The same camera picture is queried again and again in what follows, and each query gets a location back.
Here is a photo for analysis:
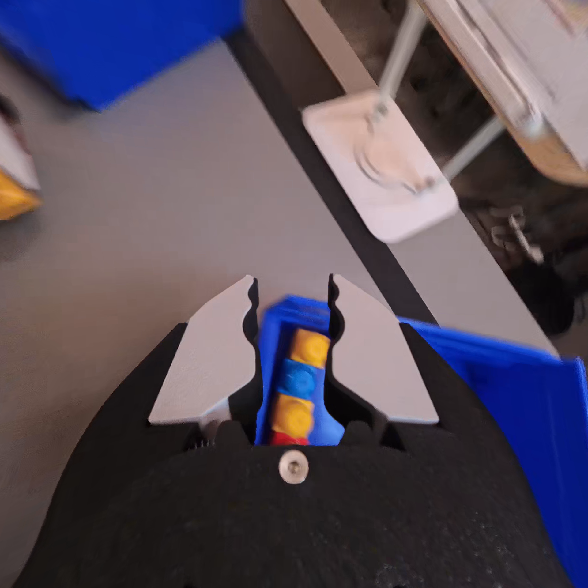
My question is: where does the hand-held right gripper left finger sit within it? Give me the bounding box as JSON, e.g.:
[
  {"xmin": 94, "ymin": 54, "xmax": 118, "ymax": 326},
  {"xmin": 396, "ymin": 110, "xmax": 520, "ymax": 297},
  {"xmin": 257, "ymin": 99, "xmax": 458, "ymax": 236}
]
[{"xmin": 148, "ymin": 275, "xmax": 263, "ymax": 435}]

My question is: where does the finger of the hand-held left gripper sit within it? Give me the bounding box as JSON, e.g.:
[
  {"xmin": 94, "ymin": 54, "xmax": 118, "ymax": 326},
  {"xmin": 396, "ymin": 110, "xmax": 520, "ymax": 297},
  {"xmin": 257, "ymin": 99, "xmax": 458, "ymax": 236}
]
[{"xmin": 0, "ymin": 117, "xmax": 40, "ymax": 192}]

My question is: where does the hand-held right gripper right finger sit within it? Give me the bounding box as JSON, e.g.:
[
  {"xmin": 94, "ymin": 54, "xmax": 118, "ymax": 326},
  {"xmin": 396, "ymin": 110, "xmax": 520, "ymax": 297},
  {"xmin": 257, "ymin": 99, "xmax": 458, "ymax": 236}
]
[{"xmin": 324, "ymin": 273, "xmax": 441, "ymax": 425}]

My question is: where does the blue mega block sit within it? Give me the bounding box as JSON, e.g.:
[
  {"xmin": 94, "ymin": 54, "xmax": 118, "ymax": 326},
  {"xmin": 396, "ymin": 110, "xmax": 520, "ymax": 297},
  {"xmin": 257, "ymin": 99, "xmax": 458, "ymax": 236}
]
[{"xmin": 277, "ymin": 358, "xmax": 323, "ymax": 401}]

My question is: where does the blue plastic bin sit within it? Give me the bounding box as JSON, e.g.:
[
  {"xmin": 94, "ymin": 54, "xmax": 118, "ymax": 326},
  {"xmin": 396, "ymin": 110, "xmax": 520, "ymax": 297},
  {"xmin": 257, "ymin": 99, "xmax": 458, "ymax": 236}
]
[
  {"xmin": 0, "ymin": 0, "xmax": 245, "ymax": 112},
  {"xmin": 255, "ymin": 294, "xmax": 588, "ymax": 588}
]

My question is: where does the black round stand base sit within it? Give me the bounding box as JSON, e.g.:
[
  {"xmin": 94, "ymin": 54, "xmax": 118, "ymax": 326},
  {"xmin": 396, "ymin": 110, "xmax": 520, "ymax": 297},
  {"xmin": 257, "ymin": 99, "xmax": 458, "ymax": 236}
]
[{"xmin": 507, "ymin": 261, "xmax": 577, "ymax": 337}]

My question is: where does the white power strip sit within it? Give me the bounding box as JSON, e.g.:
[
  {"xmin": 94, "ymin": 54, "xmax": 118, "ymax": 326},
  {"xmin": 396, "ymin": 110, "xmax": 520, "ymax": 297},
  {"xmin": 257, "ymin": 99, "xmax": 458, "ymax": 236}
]
[{"xmin": 489, "ymin": 204, "xmax": 546, "ymax": 266}]

